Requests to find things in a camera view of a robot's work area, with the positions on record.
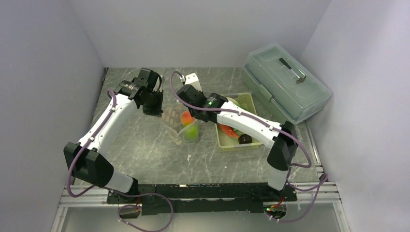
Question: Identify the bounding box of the orange peach toy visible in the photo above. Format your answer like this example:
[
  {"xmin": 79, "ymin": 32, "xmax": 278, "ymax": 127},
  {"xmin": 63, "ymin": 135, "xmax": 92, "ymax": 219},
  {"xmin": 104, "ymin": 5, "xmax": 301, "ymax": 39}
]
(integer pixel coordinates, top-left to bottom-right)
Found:
[{"xmin": 180, "ymin": 111, "xmax": 195, "ymax": 127}]

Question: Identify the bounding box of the dark purple mangosteen toy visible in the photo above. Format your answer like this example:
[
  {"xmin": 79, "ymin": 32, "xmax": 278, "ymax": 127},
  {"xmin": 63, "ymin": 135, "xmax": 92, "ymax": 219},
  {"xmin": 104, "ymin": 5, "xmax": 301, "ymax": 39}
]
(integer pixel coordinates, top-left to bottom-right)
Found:
[{"xmin": 238, "ymin": 134, "xmax": 253, "ymax": 145}]

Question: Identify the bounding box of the clear dotted zip bag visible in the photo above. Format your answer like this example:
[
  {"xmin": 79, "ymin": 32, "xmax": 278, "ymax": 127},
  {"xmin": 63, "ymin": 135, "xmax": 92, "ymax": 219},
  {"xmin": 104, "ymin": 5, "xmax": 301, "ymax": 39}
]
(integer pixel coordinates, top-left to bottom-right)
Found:
[{"xmin": 160, "ymin": 103, "xmax": 200, "ymax": 145}]

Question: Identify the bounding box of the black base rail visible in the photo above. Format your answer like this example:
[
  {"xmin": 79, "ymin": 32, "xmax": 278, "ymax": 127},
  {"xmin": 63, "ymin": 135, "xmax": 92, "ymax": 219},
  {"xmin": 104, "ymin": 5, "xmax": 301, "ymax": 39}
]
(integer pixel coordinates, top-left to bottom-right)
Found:
[{"xmin": 107, "ymin": 182, "xmax": 297, "ymax": 216}]

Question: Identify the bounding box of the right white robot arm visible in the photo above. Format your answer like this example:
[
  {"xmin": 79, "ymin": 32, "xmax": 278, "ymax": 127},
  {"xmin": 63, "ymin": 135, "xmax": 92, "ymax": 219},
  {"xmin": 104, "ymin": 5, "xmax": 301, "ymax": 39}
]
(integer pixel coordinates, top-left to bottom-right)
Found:
[{"xmin": 176, "ymin": 85, "xmax": 298, "ymax": 201}]

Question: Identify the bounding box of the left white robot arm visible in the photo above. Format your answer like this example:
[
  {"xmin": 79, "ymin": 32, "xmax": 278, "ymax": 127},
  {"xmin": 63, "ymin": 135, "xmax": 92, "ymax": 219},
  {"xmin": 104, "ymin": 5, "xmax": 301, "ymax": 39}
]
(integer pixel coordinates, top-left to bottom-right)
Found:
[{"xmin": 63, "ymin": 68, "xmax": 163, "ymax": 203}]

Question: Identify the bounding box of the pale green plastic basket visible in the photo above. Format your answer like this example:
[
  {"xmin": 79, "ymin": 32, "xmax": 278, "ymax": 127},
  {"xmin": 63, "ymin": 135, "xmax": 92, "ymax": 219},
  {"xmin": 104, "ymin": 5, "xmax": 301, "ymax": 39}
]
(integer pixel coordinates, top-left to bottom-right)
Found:
[{"xmin": 215, "ymin": 92, "xmax": 262, "ymax": 151}]

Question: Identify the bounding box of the clear lidded storage box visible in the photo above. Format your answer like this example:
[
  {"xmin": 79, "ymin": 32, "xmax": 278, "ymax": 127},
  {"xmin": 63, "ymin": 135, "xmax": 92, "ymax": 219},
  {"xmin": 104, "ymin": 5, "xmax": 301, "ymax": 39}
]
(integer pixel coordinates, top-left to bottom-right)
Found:
[{"xmin": 243, "ymin": 43, "xmax": 331, "ymax": 124}]

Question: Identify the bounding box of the green cabbage toy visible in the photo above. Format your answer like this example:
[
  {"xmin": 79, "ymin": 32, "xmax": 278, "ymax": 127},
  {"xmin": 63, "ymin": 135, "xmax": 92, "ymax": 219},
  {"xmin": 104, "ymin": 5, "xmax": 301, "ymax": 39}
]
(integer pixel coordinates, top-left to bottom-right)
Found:
[{"xmin": 227, "ymin": 97, "xmax": 241, "ymax": 108}]

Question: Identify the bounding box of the green toy apple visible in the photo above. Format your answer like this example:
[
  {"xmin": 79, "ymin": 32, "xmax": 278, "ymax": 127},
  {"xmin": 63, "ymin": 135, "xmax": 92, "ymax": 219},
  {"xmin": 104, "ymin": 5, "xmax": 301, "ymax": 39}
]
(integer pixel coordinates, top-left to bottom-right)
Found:
[{"xmin": 183, "ymin": 123, "xmax": 199, "ymax": 141}]

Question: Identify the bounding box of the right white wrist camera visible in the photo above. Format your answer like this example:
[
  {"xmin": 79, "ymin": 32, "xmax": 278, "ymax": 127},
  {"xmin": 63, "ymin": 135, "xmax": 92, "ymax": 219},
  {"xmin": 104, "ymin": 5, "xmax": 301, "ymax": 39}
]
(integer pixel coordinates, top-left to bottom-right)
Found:
[{"xmin": 180, "ymin": 73, "xmax": 202, "ymax": 92}]

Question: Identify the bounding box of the red watermelon slice toy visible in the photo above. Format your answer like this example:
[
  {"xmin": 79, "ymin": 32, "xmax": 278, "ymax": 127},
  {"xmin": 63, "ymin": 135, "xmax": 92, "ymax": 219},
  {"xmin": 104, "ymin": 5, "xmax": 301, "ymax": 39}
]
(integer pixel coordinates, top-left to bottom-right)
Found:
[{"xmin": 218, "ymin": 124, "xmax": 239, "ymax": 139}]

